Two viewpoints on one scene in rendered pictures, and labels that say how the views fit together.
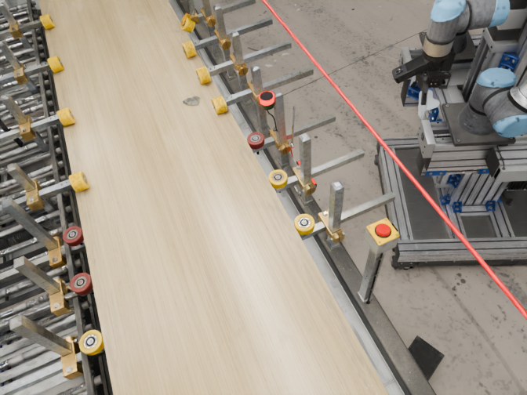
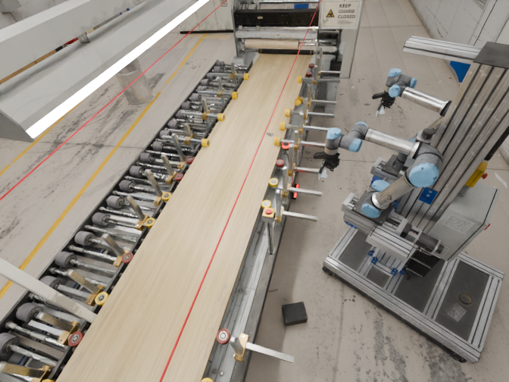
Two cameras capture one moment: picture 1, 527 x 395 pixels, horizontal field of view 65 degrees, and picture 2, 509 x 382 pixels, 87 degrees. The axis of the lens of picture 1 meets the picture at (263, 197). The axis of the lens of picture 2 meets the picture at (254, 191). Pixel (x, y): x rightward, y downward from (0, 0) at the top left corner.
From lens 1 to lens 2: 0.99 m
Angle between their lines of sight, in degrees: 23
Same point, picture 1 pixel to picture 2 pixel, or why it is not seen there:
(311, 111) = (349, 175)
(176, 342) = (188, 213)
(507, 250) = (382, 297)
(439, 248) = (346, 272)
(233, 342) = (204, 225)
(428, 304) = (325, 296)
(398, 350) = (264, 278)
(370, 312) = (268, 258)
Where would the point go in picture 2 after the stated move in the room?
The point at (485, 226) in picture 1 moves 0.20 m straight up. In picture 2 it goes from (382, 280) to (388, 270)
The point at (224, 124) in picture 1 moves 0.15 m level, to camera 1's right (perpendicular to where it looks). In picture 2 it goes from (273, 150) to (288, 154)
